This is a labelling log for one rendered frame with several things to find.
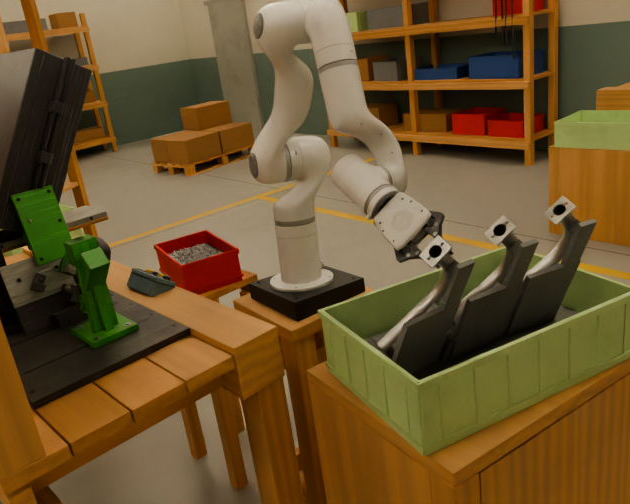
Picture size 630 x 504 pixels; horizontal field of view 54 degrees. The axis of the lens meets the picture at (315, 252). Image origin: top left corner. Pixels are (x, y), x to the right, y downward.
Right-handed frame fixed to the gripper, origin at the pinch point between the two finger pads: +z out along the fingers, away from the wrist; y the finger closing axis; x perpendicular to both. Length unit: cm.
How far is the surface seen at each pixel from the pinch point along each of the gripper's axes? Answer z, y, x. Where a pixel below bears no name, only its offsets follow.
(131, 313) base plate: -64, -72, 13
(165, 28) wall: -982, -31, 536
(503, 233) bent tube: 1.7, 12.4, 12.5
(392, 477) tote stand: 18, -43, 24
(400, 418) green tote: 14.5, -29.7, 10.7
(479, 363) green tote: 18.3, -10.2, 9.9
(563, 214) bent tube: 5.8, 23.9, 18.5
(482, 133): -295, 125, 464
